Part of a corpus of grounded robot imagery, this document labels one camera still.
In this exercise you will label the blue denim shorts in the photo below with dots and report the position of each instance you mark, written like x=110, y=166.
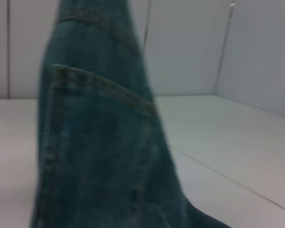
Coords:
x=97, y=142

